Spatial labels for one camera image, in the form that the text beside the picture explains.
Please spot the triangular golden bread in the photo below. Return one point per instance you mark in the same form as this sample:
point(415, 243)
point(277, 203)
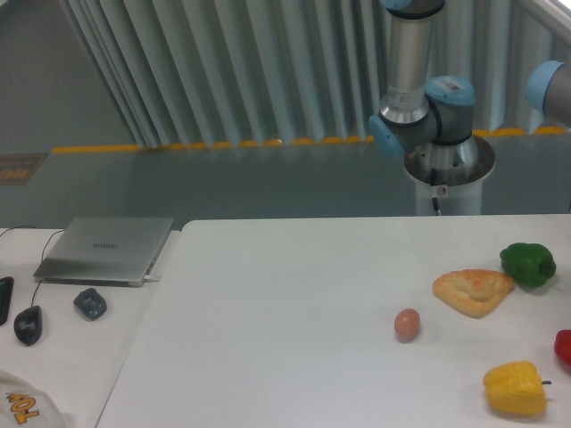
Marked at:
point(473, 292)

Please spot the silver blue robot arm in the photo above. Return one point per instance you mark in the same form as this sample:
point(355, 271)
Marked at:
point(408, 114)

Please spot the white usb dongle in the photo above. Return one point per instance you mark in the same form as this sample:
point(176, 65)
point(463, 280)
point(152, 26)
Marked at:
point(151, 279)

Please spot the brown egg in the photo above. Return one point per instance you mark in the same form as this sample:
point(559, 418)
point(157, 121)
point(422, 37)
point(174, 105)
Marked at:
point(407, 325)

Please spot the white folding partition screen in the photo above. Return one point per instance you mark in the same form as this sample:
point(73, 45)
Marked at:
point(228, 72)

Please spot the silver closed laptop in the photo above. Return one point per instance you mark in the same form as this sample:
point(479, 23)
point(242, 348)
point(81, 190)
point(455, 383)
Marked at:
point(105, 251)

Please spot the green bell pepper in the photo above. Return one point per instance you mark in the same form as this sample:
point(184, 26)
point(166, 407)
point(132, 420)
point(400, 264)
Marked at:
point(530, 264)

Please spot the black computer mouse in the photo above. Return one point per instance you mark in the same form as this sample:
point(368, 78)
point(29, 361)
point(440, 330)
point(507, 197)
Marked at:
point(28, 325)

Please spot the yellow bell pepper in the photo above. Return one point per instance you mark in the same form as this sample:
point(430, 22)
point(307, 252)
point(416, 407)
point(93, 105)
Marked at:
point(515, 388)

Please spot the black flat device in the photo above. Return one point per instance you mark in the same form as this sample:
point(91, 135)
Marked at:
point(6, 288)

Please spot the red bell pepper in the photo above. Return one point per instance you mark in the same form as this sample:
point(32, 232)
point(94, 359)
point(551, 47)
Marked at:
point(562, 346)

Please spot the white cloth orange lettering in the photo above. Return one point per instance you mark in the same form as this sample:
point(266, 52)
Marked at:
point(24, 406)

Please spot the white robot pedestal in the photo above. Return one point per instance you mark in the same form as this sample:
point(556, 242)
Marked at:
point(449, 179)

